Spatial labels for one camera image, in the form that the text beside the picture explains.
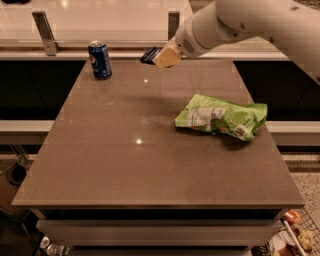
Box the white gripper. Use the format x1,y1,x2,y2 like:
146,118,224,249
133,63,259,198
152,16,208,68

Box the blue rxbar blueberry bar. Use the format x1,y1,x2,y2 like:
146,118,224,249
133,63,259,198
140,46,161,65

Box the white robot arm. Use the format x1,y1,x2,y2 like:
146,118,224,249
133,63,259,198
152,0,320,83

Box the blue pepsi can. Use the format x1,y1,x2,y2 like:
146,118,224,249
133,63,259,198
88,40,112,80

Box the green chip bag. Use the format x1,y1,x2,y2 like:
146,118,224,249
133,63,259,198
175,94,268,141

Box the dark round stool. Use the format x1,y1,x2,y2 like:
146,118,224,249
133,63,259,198
6,164,26,187

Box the grey cabinet drawer front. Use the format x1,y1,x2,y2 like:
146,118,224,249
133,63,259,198
37,220,281,247

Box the cans under table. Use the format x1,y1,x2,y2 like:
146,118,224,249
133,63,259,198
40,236,70,256

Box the middle metal railing bracket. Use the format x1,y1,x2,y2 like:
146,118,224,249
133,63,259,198
168,11,180,39

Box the metal railing bracket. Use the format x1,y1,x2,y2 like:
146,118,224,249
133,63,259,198
32,11,60,56
168,11,180,39

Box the left metal railing bracket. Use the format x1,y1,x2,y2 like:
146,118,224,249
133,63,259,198
32,11,60,56

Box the wire basket with snacks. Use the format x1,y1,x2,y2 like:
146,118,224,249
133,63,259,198
253,209,320,256

